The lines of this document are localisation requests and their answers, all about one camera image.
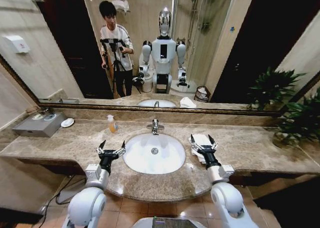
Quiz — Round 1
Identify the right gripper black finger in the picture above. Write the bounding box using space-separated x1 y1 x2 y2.
207 135 219 150
189 134 201 152

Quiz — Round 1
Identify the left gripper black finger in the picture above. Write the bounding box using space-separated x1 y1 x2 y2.
114 140 127 159
95 140 107 155

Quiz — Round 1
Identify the white folded towel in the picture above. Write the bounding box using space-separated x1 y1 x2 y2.
187 133 216 163

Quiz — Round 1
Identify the white oval sink basin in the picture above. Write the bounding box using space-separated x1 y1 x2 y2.
122 133 187 175

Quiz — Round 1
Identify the orange liquid soap bottle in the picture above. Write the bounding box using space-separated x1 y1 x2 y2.
106 114 119 133

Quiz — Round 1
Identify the chrome faucet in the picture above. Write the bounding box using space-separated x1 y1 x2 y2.
146 118 165 135

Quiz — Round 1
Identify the grey metal tissue box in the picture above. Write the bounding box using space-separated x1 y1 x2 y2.
11 112 69 138

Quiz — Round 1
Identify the black tripod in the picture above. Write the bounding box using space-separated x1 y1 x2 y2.
99 38 131 98

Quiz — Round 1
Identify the green leafy plant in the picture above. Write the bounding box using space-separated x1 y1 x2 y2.
272 87 320 149

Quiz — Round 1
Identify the dark wire waste basket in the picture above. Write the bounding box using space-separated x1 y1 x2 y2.
193 86 211 102

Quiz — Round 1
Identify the black floor cable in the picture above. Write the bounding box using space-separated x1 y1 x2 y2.
37 174 87 213

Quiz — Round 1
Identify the large framed wall mirror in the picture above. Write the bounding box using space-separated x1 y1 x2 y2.
0 0 320 117

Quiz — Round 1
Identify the white wall paper dispenser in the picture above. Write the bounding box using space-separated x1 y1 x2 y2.
2 35 31 54

